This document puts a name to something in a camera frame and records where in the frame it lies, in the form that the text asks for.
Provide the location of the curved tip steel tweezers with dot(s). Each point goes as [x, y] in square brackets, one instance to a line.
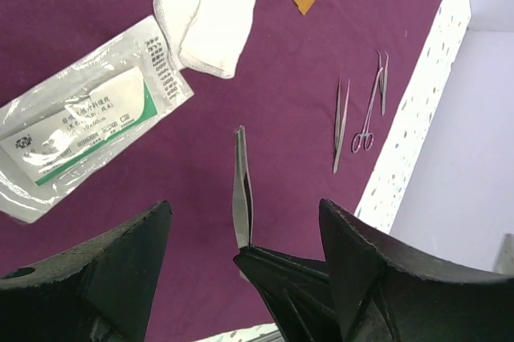
[383, 75]

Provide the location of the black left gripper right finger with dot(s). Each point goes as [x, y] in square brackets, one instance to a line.
[386, 290]

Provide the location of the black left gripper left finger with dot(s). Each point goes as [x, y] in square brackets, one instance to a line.
[99, 290]

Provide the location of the straight pointed steel tweezers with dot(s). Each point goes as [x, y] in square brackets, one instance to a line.
[340, 124]

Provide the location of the suture packet white green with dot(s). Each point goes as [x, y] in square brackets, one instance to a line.
[57, 134]

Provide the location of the white gauze pad near packet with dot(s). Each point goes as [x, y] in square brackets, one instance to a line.
[205, 35]

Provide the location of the steel hemostat forceps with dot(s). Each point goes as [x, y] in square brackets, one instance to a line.
[364, 138]

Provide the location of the purple cloth mat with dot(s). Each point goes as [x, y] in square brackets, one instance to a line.
[284, 94]

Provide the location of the wide steel tweezers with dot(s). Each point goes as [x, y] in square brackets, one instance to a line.
[242, 200]

